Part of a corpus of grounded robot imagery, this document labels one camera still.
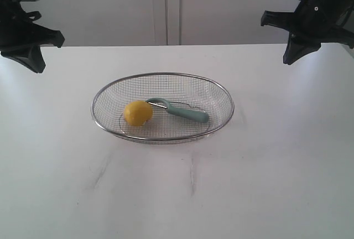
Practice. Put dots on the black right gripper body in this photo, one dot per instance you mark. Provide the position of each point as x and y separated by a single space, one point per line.
314 21

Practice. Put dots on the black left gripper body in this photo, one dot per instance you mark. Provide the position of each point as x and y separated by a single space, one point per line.
19 30

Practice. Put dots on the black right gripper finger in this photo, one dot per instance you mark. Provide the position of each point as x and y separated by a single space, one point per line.
297 47

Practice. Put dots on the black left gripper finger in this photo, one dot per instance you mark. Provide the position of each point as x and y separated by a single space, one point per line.
28 56

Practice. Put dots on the teal handled vegetable peeler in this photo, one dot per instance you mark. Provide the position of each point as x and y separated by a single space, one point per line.
197 116

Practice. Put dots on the yellow lemon with sticker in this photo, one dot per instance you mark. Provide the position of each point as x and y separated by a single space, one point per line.
137 113

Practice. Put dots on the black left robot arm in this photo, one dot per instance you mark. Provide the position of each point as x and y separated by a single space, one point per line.
21 38

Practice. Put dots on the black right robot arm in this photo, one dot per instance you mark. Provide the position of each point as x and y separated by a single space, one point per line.
313 23

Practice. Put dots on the white cabinet doors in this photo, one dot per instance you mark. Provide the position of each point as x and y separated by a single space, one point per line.
161 22

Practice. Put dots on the oval wire mesh basket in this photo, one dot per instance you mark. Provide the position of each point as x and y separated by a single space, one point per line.
181 90

